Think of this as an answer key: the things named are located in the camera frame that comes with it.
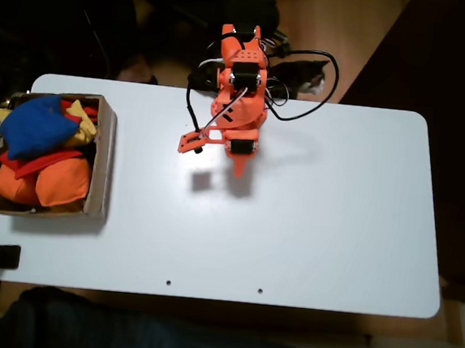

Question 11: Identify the cardboard box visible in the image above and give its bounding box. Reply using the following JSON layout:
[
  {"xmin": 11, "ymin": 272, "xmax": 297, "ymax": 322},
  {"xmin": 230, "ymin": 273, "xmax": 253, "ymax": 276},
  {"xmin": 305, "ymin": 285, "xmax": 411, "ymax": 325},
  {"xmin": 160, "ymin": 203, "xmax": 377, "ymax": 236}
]
[{"xmin": 0, "ymin": 86, "xmax": 120, "ymax": 225}]

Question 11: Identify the red bean bag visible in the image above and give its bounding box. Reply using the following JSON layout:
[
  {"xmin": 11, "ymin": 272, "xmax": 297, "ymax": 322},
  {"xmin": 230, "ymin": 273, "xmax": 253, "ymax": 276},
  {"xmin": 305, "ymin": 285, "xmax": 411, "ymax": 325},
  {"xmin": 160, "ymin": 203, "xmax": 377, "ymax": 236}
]
[
  {"xmin": 58, "ymin": 100, "xmax": 100, "ymax": 126},
  {"xmin": 0, "ymin": 143, "xmax": 84, "ymax": 185}
]

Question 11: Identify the orange bean bag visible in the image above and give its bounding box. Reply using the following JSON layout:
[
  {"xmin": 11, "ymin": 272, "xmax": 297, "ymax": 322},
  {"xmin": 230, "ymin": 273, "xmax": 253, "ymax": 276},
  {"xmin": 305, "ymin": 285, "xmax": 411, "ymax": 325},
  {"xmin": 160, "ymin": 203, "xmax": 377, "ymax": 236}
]
[
  {"xmin": 33, "ymin": 153, "xmax": 94, "ymax": 211},
  {"xmin": 0, "ymin": 164, "xmax": 41, "ymax": 206}
]

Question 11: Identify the cat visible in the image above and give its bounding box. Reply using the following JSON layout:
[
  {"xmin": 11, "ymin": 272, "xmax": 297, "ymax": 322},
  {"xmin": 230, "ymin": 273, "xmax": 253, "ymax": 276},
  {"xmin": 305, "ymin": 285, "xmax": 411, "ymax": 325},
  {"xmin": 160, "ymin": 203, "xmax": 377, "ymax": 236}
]
[{"xmin": 270, "ymin": 54, "xmax": 329, "ymax": 97}]

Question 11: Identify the person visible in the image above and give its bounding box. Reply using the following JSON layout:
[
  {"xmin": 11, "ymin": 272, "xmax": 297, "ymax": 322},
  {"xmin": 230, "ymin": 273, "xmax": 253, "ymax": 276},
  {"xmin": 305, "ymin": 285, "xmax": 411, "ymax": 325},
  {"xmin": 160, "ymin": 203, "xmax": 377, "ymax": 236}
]
[{"xmin": 0, "ymin": 281, "xmax": 465, "ymax": 348}]

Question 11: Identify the white servo wire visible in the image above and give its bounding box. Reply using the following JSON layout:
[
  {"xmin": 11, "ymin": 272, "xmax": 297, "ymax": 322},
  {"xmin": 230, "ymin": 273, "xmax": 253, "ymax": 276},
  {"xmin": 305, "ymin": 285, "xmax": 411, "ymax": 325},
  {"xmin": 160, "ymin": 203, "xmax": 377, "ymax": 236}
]
[{"xmin": 205, "ymin": 84, "xmax": 249, "ymax": 138}]

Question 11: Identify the orange camera mount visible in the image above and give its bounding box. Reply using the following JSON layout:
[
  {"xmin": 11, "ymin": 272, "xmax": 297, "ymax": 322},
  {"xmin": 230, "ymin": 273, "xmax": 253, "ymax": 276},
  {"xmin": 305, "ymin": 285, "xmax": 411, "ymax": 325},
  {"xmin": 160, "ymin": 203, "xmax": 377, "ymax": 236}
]
[{"xmin": 175, "ymin": 122, "xmax": 225, "ymax": 158}]

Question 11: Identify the white cable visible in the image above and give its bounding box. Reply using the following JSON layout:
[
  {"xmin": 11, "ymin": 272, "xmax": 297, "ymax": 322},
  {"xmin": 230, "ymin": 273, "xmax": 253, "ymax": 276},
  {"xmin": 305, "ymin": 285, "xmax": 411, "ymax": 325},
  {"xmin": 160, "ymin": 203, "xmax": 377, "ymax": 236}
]
[{"xmin": 198, "ymin": 55, "xmax": 226, "ymax": 72}]

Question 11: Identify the black camera cable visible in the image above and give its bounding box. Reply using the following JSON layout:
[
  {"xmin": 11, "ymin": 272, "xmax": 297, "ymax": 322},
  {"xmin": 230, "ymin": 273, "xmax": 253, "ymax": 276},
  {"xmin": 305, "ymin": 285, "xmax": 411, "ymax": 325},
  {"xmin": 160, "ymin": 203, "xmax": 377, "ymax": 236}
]
[{"xmin": 183, "ymin": 35, "xmax": 342, "ymax": 145}]

